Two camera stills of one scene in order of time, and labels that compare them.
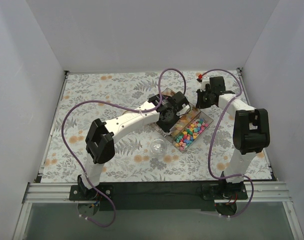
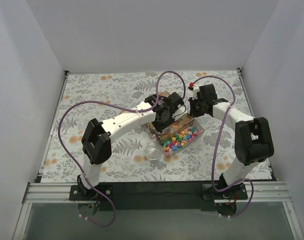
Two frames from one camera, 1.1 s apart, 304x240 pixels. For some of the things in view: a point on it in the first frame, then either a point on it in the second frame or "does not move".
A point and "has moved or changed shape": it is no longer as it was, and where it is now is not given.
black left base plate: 78,192 does not move
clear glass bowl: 158,146 -> 153,152
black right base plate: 228,191 does not move
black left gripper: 165,125 does not move
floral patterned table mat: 143,155 does not move
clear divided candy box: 189,128 has moved or changed shape
